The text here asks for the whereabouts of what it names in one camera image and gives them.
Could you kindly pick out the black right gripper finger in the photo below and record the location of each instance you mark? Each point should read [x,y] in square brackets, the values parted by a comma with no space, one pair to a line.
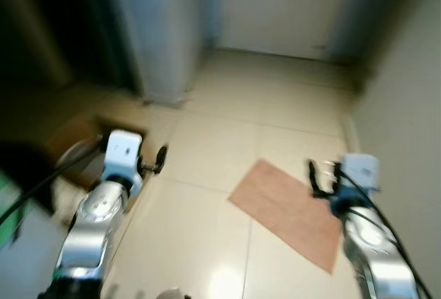
[315,178]

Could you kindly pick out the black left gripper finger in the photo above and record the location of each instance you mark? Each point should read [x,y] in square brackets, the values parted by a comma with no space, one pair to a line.
[162,158]

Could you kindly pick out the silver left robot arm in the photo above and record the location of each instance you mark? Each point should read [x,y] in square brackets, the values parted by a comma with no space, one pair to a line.
[93,227]

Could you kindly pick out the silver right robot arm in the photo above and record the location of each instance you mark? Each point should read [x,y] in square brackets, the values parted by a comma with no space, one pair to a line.
[375,258]

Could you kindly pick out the pink floor mat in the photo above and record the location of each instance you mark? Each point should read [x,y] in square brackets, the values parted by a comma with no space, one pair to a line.
[282,206]

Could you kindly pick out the brown cardboard box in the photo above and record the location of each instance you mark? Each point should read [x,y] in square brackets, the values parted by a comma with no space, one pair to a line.
[69,137]

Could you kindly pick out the grey-blue door panel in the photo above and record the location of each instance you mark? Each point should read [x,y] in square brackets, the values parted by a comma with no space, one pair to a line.
[162,30]

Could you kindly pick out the white door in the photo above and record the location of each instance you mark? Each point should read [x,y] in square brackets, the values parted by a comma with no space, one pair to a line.
[275,9]

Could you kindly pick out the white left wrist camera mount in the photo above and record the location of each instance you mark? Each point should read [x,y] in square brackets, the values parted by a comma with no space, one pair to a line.
[122,153]

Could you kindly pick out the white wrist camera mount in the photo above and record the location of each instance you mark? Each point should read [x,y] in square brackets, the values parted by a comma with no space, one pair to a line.
[360,171]
[122,153]

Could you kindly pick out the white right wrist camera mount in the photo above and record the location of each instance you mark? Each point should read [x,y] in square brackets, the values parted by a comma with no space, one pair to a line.
[360,171]

